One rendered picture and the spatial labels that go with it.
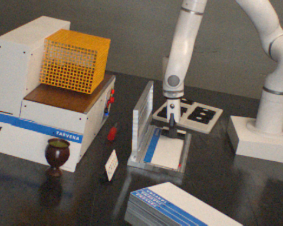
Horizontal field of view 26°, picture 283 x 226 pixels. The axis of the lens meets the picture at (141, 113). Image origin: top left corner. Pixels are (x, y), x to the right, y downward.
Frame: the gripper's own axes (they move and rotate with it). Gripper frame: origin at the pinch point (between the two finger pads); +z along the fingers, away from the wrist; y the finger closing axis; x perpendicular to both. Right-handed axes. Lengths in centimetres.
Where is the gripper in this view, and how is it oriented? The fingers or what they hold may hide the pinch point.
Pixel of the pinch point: (173, 132)
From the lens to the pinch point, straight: 256.4
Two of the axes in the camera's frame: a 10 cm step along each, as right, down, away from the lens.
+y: 1.4, -2.9, 9.5
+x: -9.9, -0.3, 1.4
